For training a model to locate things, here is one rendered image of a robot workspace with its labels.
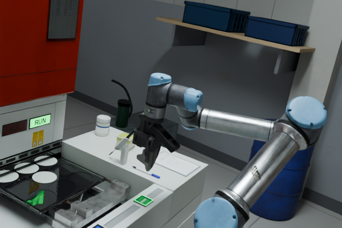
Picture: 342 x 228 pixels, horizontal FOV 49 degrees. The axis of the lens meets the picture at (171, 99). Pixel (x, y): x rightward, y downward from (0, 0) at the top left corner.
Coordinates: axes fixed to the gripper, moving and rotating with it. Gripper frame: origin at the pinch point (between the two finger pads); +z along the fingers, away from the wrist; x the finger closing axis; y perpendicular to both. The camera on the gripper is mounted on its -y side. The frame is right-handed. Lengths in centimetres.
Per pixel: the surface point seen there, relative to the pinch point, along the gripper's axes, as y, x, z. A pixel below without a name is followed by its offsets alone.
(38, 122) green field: 58, 1, 1
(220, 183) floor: 40, -222, 110
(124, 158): 23.0, -17.3, 10.0
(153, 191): 1.8, -9.5, 14.0
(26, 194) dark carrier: 40.5, 20.0, 20.2
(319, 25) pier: -9, -237, -57
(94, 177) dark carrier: 31.2, -9.0, 20.1
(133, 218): -3.2, 11.7, 13.9
